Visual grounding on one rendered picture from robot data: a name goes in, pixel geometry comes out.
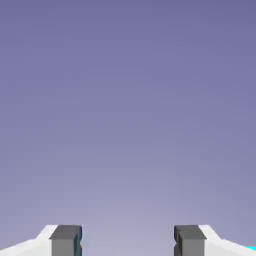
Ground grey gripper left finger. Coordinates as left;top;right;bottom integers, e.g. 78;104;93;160
0;224;83;256

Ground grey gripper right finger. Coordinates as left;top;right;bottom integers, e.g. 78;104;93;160
173;224;256;256

